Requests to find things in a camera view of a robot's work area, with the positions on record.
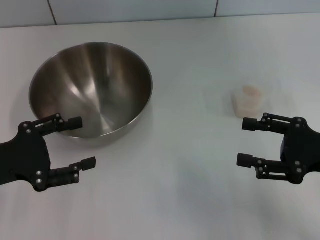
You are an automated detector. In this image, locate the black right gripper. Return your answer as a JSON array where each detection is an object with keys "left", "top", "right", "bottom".
[{"left": 236, "top": 112, "right": 320, "bottom": 186}]

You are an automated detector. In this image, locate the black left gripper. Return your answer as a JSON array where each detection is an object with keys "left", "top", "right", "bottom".
[{"left": 0, "top": 113, "right": 97, "bottom": 193}]

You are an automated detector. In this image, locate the clear plastic measuring cup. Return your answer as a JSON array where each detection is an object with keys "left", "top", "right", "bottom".
[{"left": 228, "top": 83, "right": 288, "bottom": 119}]

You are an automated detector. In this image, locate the stainless steel mixing bowl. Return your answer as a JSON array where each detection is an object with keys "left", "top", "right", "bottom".
[{"left": 28, "top": 41, "right": 154, "bottom": 147}]

